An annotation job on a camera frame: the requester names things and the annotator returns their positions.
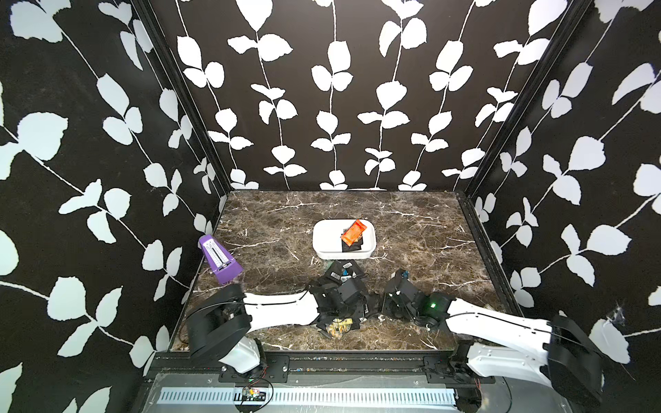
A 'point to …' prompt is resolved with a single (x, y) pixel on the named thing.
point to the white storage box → (327, 239)
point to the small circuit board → (253, 394)
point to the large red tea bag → (354, 233)
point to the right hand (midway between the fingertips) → (373, 302)
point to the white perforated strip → (311, 396)
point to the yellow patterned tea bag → (338, 327)
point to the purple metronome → (225, 268)
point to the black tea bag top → (344, 270)
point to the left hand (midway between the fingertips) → (367, 304)
